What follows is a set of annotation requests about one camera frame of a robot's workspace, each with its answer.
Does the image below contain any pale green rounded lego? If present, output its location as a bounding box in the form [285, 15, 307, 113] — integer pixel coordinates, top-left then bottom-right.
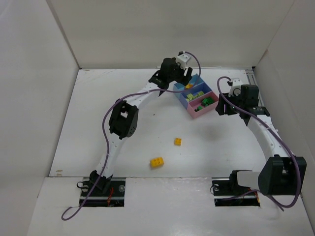
[186, 93, 194, 102]

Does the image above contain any pale green long lego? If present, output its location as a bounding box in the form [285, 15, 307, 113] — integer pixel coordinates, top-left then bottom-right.
[194, 91, 204, 97]

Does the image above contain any dark green lego brick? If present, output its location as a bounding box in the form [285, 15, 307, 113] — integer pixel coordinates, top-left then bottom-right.
[201, 98, 209, 107]

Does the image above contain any small dark green lego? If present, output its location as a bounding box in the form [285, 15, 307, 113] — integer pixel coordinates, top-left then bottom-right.
[195, 106, 202, 112]

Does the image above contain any small orange lego brick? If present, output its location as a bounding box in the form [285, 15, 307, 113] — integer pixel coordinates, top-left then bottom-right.
[174, 138, 182, 146]

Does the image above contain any yellow large lego brick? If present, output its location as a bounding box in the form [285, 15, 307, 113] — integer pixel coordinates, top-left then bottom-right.
[150, 157, 164, 169]

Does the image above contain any dark green stepped lego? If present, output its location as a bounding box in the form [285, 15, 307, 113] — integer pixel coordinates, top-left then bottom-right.
[206, 97, 214, 104]

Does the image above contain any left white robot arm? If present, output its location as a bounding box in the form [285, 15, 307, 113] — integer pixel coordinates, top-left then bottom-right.
[89, 53, 192, 193]

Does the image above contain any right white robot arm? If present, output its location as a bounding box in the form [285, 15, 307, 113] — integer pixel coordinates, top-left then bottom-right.
[216, 79, 307, 196]

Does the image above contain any light blue container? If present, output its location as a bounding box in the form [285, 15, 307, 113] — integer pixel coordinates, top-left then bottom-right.
[173, 74, 204, 91]

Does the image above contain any dark blue container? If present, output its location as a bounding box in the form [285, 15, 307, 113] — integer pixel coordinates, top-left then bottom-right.
[179, 82, 212, 108]

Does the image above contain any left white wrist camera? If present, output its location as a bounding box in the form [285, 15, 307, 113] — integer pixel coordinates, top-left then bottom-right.
[175, 51, 191, 70]

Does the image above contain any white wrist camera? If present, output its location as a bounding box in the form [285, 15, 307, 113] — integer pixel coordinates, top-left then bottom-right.
[227, 78, 243, 97]
[175, 51, 191, 70]

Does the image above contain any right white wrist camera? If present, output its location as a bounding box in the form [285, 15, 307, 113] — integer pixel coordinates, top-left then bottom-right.
[227, 78, 243, 97]

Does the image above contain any aluminium rail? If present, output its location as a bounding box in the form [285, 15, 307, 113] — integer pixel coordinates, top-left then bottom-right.
[245, 69, 280, 158]

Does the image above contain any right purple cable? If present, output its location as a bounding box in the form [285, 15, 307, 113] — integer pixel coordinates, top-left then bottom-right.
[216, 76, 303, 211]

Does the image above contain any purple cable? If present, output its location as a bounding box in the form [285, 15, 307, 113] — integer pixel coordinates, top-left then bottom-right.
[61, 51, 201, 221]
[216, 76, 303, 211]

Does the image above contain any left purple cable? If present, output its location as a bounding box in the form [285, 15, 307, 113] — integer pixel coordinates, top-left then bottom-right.
[61, 51, 201, 221]

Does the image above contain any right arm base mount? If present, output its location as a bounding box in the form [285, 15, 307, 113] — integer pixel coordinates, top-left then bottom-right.
[210, 177, 260, 207]

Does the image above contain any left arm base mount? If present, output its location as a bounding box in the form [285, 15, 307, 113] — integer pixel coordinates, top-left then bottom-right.
[77, 178, 126, 207]

